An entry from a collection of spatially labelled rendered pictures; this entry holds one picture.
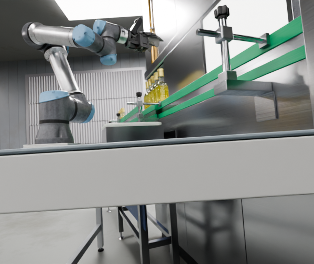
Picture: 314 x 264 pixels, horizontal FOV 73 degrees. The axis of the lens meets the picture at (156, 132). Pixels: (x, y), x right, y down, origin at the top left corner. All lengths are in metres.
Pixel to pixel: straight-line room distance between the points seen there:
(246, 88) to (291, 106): 0.08
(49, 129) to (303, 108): 0.84
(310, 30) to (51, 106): 0.88
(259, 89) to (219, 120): 0.19
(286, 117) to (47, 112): 0.83
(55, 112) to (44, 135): 0.10
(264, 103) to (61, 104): 0.77
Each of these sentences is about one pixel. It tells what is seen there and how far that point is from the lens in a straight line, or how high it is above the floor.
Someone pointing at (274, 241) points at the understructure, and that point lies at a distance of 0.86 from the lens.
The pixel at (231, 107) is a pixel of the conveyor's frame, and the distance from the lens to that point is 0.58.
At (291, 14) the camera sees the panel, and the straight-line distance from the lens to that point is 0.74.
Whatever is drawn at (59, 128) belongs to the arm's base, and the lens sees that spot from 0.96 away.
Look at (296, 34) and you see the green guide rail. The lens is 0.50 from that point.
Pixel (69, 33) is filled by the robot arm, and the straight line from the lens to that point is 1.02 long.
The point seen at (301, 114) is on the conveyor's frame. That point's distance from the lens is 0.45.
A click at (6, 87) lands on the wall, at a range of 5.62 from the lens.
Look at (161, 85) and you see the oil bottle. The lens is 1.15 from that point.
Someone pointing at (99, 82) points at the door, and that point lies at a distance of 4.74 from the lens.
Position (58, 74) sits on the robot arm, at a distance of 1.20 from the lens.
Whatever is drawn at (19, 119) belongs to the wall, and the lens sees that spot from 5.33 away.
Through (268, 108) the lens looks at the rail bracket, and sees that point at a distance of 0.49.
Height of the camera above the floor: 0.75
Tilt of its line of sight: 4 degrees up
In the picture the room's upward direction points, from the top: 4 degrees counter-clockwise
